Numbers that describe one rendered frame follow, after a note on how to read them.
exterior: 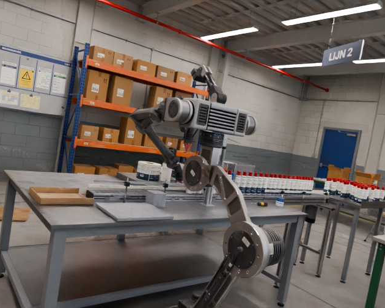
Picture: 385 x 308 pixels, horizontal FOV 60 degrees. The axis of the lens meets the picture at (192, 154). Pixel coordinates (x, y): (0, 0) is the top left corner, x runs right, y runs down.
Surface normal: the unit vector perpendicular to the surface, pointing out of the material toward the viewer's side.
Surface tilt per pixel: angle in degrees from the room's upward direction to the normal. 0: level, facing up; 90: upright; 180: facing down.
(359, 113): 90
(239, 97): 90
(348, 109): 90
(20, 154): 90
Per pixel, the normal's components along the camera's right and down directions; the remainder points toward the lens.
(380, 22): -0.78, -0.09
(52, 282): 0.61, 0.15
